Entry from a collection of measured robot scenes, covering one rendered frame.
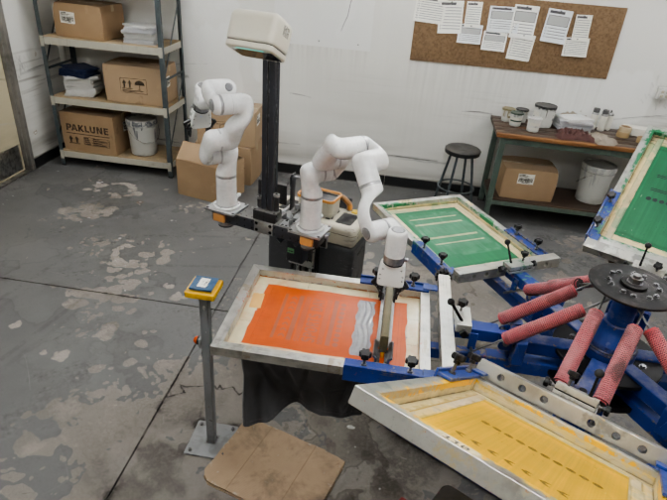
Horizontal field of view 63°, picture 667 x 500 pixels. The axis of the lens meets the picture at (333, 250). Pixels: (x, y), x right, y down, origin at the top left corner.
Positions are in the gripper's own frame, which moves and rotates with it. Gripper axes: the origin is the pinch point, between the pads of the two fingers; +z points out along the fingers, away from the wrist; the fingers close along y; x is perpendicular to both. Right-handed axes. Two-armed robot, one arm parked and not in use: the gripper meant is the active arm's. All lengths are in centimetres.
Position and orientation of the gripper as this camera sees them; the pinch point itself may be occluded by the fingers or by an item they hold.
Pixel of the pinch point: (387, 296)
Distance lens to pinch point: 211.1
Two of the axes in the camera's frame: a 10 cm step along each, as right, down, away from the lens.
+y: -9.8, -1.4, 1.0
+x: -1.5, 4.9, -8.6
